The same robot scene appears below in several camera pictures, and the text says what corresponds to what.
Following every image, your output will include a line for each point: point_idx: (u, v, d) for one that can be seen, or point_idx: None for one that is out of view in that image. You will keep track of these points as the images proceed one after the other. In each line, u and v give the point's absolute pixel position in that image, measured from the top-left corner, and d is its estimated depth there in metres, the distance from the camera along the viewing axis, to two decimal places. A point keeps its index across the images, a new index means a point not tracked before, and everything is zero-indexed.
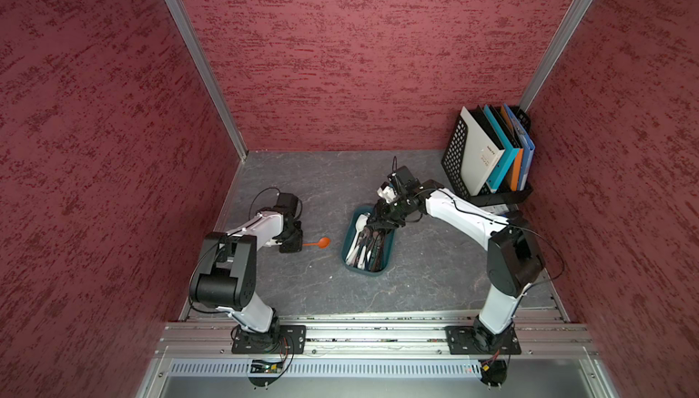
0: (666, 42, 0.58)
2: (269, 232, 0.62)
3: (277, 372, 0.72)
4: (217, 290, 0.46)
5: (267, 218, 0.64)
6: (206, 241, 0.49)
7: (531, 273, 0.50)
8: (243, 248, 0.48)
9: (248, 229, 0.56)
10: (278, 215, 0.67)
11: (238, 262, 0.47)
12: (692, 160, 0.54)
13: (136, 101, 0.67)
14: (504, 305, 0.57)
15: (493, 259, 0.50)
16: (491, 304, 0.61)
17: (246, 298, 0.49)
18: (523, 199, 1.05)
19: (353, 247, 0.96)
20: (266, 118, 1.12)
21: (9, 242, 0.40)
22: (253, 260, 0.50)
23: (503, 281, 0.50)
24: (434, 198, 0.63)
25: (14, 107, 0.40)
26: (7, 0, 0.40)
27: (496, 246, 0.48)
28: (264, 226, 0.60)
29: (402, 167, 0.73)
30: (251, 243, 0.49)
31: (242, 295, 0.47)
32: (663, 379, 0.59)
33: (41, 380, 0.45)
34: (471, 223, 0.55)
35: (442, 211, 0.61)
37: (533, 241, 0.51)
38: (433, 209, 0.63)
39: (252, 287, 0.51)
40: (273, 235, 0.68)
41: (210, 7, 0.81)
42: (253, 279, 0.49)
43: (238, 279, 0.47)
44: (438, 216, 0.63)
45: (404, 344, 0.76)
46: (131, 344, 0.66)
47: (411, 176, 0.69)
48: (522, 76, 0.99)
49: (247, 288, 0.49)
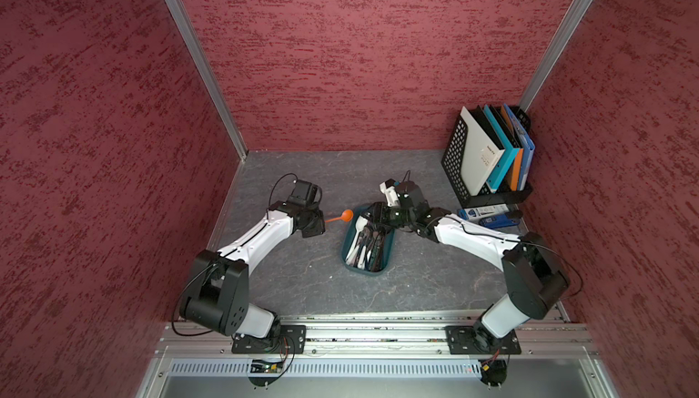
0: (666, 42, 0.58)
2: (272, 242, 0.57)
3: (277, 372, 0.72)
4: (206, 315, 0.44)
5: (268, 229, 0.56)
6: (197, 262, 0.45)
7: (557, 294, 0.47)
8: (229, 278, 0.43)
9: (243, 248, 0.50)
10: (281, 221, 0.59)
11: (225, 292, 0.43)
12: (692, 160, 0.54)
13: (136, 101, 0.67)
14: (512, 314, 0.55)
15: (513, 281, 0.47)
16: (497, 311, 0.60)
17: (233, 324, 0.46)
18: (523, 198, 1.05)
19: (353, 247, 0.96)
20: (266, 118, 1.12)
21: (9, 242, 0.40)
22: (242, 289, 0.46)
23: (530, 302, 0.46)
24: (444, 222, 0.63)
25: (14, 107, 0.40)
26: (7, 0, 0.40)
27: (511, 265, 0.46)
28: (263, 240, 0.53)
29: (414, 186, 0.69)
30: (241, 274, 0.44)
31: (229, 322, 0.44)
32: (662, 379, 0.59)
33: (41, 380, 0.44)
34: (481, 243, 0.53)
35: (452, 237, 0.60)
37: (552, 259, 0.48)
38: (443, 235, 0.62)
39: (241, 312, 0.47)
40: (280, 240, 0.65)
41: (210, 7, 0.81)
42: (242, 304, 0.47)
43: (225, 309, 0.43)
44: (448, 241, 0.62)
45: (404, 344, 0.76)
46: (131, 344, 0.66)
47: (421, 198, 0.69)
48: (522, 76, 0.99)
49: (235, 315, 0.45)
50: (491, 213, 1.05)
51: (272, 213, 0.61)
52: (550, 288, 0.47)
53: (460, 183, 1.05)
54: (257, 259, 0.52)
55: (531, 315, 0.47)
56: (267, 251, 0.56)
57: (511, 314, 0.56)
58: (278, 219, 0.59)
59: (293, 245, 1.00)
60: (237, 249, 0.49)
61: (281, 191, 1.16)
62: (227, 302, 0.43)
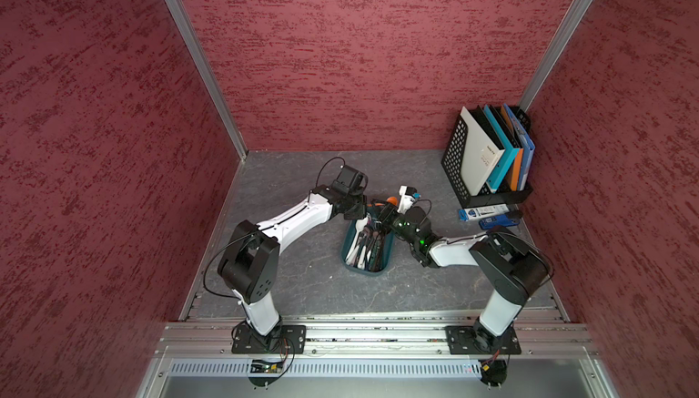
0: (666, 42, 0.58)
2: (309, 225, 0.59)
3: (277, 372, 0.72)
4: (237, 280, 0.48)
5: (307, 211, 0.58)
6: (237, 229, 0.49)
7: (537, 279, 0.49)
8: (263, 253, 0.46)
9: (279, 226, 0.52)
10: (321, 207, 0.60)
11: (256, 262, 0.46)
12: (692, 160, 0.54)
13: (136, 101, 0.67)
14: (499, 303, 0.57)
15: (491, 272, 0.51)
16: (489, 304, 0.61)
17: (259, 293, 0.49)
18: (523, 198, 1.05)
19: (353, 247, 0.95)
20: (266, 118, 1.12)
21: (8, 242, 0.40)
22: (272, 263, 0.48)
23: (511, 290, 0.48)
24: (435, 244, 0.70)
25: (14, 107, 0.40)
26: (7, 0, 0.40)
27: (478, 254, 0.51)
28: (299, 222, 0.55)
29: (426, 218, 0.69)
30: (273, 250, 0.46)
31: (255, 291, 0.47)
32: (662, 379, 0.59)
33: (41, 380, 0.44)
34: (459, 248, 0.59)
35: (442, 254, 0.66)
37: (519, 242, 0.53)
38: (438, 257, 0.68)
39: (268, 284, 0.51)
40: (318, 223, 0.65)
41: (210, 7, 0.81)
42: (270, 278, 0.50)
43: (253, 277, 0.46)
44: (444, 263, 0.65)
45: (404, 344, 0.76)
46: (131, 344, 0.66)
47: (430, 229, 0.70)
48: (522, 76, 0.99)
49: (261, 287, 0.49)
50: (491, 213, 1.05)
51: (314, 196, 0.63)
52: (528, 274, 0.49)
53: (460, 183, 1.05)
54: (289, 239, 0.54)
55: (519, 302, 0.48)
56: (301, 232, 0.57)
57: (496, 303, 0.58)
58: (319, 203, 0.61)
59: (292, 245, 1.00)
60: (273, 226, 0.51)
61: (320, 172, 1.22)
62: (257, 274, 0.46)
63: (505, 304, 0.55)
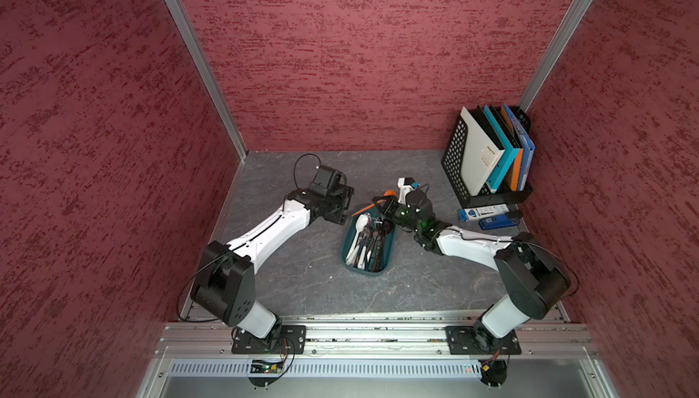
0: (666, 42, 0.58)
2: (285, 235, 0.55)
3: (277, 372, 0.72)
4: (212, 303, 0.45)
5: (282, 221, 0.54)
6: (206, 253, 0.45)
7: (557, 293, 0.47)
8: (235, 275, 0.43)
9: (252, 243, 0.48)
10: (297, 214, 0.57)
11: (229, 284, 0.43)
12: (692, 160, 0.54)
13: (136, 101, 0.67)
14: (506, 311, 0.57)
15: (510, 280, 0.48)
16: (494, 309, 0.61)
17: (238, 315, 0.46)
18: (523, 198, 1.05)
19: (353, 247, 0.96)
20: (266, 118, 1.12)
21: (9, 242, 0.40)
22: (248, 283, 0.46)
23: (527, 301, 0.47)
24: (443, 232, 0.66)
25: (14, 107, 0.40)
26: (7, 0, 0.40)
27: (503, 262, 0.47)
28: (274, 237, 0.52)
29: (427, 201, 0.69)
30: (247, 272, 0.44)
31: (232, 315, 0.45)
32: (663, 379, 0.59)
33: (41, 380, 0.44)
34: (477, 247, 0.55)
35: (452, 245, 0.62)
37: (546, 256, 0.49)
38: (445, 247, 0.65)
39: (246, 306, 0.48)
40: (297, 230, 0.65)
41: (210, 7, 0.81)
42: (248, 299, 0.48)
43: (229, 301, 0.43)
44: (450, 252, 0.64)
45: (404, 344, 0.76)
46: (131, 345, 0.66)
47: (431, 211, 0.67)
48: (522, 76, 0.99)
49: (239, 309, 0.46)
50: (491, 213, 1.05)
51: (288, 203, 0.59)
52: (547, 287, 0.47)
53: (460, 183, 1.05)
54: (265, 255, 0.51)
55: (534, 315, 0.47)
56: (278, 244, 0.54)
57: (503, 310, 0.57)
58: (295, 210, 0.57)
59: (293, 245, 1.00)
60: (246, 243, 0.48)
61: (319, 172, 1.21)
62: (231, 298, 0.43)
63: (513, 312, 0.55)
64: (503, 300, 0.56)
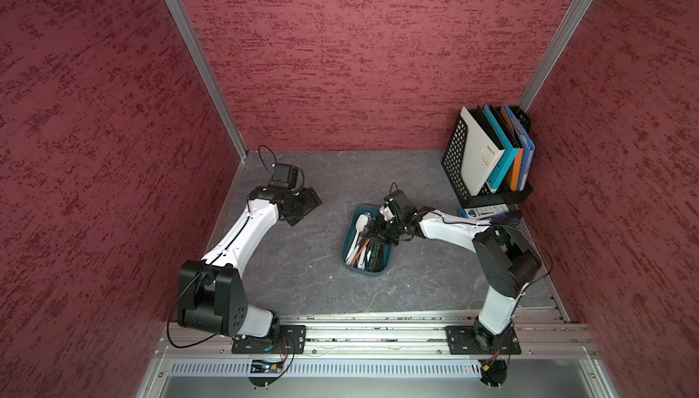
0: (666, 42, 0.58)
2: (260, 232, 0.55)
3: (277, 372, 0.72)
4: (208, 319, 0.43)
5: (253, 220, 0.54)
6: (182, 276, 0.42)
7: (530, 271, 0.50)
8: (222, 286, 0.42)
9: (228, 250, 0.47)
10: (265, 210, 0.56)
11: (219, 299, 0.42)
12: (692, 160, 0.54)
13: (136, 101, 0.67)
14: (494, 299, 0.58)
15: (488, 262, 0.50)
16: (487, 301, 0.61)
17: (237, 322, 0.46)
18: (523, 198, 1.05)
19: (353, 247, 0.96)
20: (266, 118, 1.12)
21: (9, 242, 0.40)
22: (238, 290, 0.45)
23: (501, 280, 0.50)
24: (426, 216, 0.68)
25: (14, 107, 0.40)
26: (7, 0, 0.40)
27: (481, 243, 0.50)
28: (249, 238, 0.51)
29: (400, 191, 0.77)
30: (233, 280, 0.43)
31: (232, 324, 0.45)
32: (663, 379, 0.59)
33: (41, 380, 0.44)
34: (457, 229, 0.58)
35: (433, 228, 0.65)
37: (521, 238, 0.52)
38: (428, 229, 0.67)
39: (243, 311, 0.48)
40: (268, 229, 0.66)
41: (210, 7, 0.81)
42: (242, 304, 0.47)
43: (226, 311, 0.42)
44: (431, 236, 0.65)
45: (404, 344, 0.76)
46: (131, 345, 0.66)
47: (407, 200, 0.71)
48: (522, 76, 0.99)
49: (237, 315, 0.46)
50: (491, 213, 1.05)
51: (254, 205, 0.57)
52: (519, 266, 0.50)
53: (460, 184, 1.05)
54: (245, 260, 0.50)
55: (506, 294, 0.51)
56: (254, 244, 0.53)
57: (493, 300, 0.59)
58: (261, 209, 0.56)
59: (293, 245, 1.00)
60: (222, 253, 0.47)
61: (319, 172, 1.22)
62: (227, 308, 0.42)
63: (501, 301, 0.56)
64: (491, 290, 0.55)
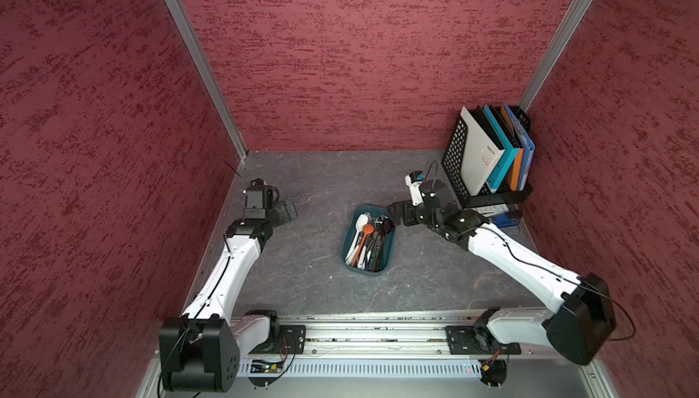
0: (666, 42, 0.58)
2: (243, 270, 0.52)
3: (277, 372, 0.72)
4: (199, 377, 0.40)
5: (235, 260, 0.51)
6: (164, 336, 0.39)
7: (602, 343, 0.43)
8: (210, 338, 0.39)
9: (213, 299, 0.44)
10: (244, 248, 0.54)
11: (208, 352, 0.39)
12: (692, 160, 0.54)
13: (136, 101, 0.67)
14: (528, 331, 0.54)
15: (557, 321, 0.43)
16: (514, 323, 0.57)
17: (229, 376, 0.43)
18: (523, 198, 1.05)
19: (353, 247, 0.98)
20: (266, 118, 1.12)
21: (9, 242, 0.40)
22: (227, 339, 0.42)
23: (575, 351, 0.43)
24: (480, 231, 0.55)
25: (14, 107, 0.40)
26: (7, 0, 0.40)
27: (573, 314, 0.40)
28: (233, 279, 0.48)
29: (443, 188, 0.61)
30: (222, 330, 0.41)
31: (226, 378, 0.42)
32: (663, 379, 0.59)
33: (41, 381, 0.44)
34: (527, 271, 0.47)
35: (491, 254, 0.53)
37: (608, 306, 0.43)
38: (482, 251, 0.54)
39: (235, 362, 0.45)
40: (252, 264, 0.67)
41: (210, 7, 0.81)
42: (233, 353, 0.44)
43: (217, 364, 0.40)
44: (488, 258, 0.54)
45: (404, 344, 0.76)
46: (131, 345, 0.66)
47: (449, 198, 0.62)
48: (522, 76, 0.99)
49: (229, 367, 0.43)
50: (491, 213, 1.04)
51: (233, 244, 0.54)
52: (595, 329, 0.43)
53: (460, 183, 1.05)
54: (231, 302, 0.48)
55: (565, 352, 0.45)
56: (238, 285, 0.50)
57: (525, 329, 0.54)
58: (240, 247, 0.54)
59: (293, 245, 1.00)
60: (206, 303, 0.44)
61: (319, 172, 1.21)
62: (217, 361, 0.40)
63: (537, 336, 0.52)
64: (530, 322, 0.53)
